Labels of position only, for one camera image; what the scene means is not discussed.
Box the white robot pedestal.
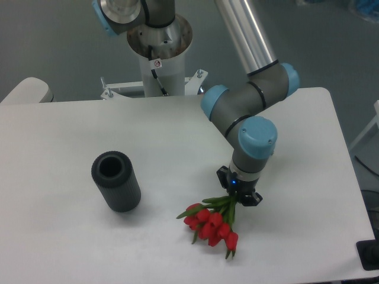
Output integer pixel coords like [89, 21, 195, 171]
[101, 14, 208, 99]

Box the red tulip bouquet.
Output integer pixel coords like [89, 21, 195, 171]
[176, 194, 239, 259]

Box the white frame at right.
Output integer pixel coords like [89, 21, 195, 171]
[348, 101, 378, 152]

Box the black ribbed vase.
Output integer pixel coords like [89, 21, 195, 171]
[91, 151, 142, 212]

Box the blue plastic bag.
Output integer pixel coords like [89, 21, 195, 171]
[349, 0, 378, 23]

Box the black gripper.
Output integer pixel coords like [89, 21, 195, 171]
[216, 166, 263, 206]

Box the black pedestal cable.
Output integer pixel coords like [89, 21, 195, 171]
[147, 44, 169, 97]

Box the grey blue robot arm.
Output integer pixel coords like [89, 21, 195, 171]
[92, 1, 300, 206]

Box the white rounded chair part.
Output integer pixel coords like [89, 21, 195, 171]
[1, 77, 54, 105]

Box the black device at table edge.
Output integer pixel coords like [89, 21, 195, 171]
[356, 240, 378, 271]

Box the black floor cable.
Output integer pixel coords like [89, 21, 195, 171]
[354, 156, 379, 175]

